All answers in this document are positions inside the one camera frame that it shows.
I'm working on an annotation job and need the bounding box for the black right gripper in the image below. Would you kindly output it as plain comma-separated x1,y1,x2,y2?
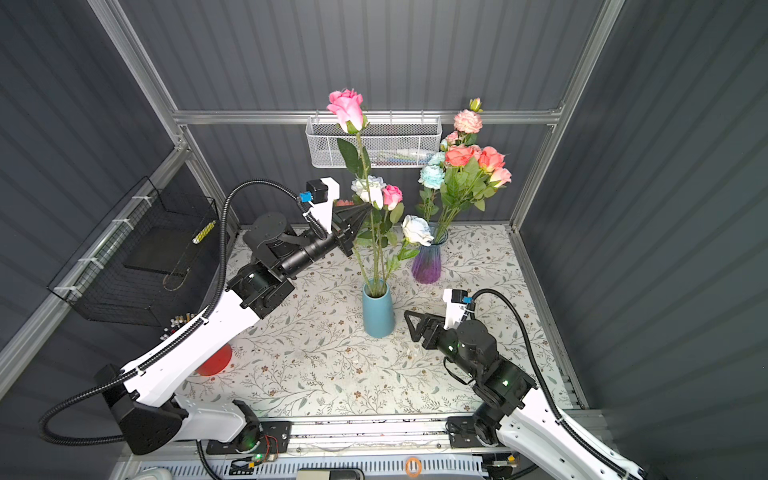
406,307,481,381

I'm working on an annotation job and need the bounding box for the white cream rose stem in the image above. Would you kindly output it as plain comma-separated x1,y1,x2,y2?
351,175,386,291

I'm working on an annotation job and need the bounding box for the teal cylindrical vase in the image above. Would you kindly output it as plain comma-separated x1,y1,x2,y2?
362,281,395,339

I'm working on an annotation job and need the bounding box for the small pink bud stem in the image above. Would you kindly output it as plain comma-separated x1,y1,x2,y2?
373,184,404,283

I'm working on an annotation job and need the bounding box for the purple ribbed glass vase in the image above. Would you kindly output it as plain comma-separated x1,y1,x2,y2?
411,234,448,284

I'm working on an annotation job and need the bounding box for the white blue carnation stem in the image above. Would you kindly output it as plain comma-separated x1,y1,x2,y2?
417,152,445,221

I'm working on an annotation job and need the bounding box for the magenta rose stem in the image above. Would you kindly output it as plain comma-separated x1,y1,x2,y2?
327,89,379,296

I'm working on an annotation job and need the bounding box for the coral pink rose stem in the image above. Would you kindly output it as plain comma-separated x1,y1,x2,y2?
437,145,484,242

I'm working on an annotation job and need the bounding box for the deep pink rose stem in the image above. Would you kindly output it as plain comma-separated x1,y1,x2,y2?
478,146,505,184

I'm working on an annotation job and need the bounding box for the light pink rose stem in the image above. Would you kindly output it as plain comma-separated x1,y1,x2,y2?
488,167,512,189

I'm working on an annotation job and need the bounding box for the pink carnation flower stem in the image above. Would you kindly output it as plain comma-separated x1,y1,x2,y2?
441,98,483,151

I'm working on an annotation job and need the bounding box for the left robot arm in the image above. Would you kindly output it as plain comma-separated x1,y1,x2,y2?
38,203,372,455

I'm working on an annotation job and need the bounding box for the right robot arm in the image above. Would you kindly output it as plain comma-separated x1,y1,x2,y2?
404,311,647,479

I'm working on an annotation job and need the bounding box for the red pen cup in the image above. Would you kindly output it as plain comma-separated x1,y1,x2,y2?
195,343,233,377

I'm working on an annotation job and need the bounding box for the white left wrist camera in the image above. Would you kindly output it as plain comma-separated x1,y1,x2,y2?
299,177,340,239

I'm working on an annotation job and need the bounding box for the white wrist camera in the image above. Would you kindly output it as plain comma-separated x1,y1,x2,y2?
299,177,340,239
442,289,474,330

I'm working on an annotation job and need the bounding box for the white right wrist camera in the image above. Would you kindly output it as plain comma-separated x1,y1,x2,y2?
442,289,474,330

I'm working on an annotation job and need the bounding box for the white wire wall basket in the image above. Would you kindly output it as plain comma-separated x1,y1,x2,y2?
305,116,443,169

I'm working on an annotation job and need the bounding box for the black wire wall basket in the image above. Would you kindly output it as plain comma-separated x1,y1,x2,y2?
48,183,219,328

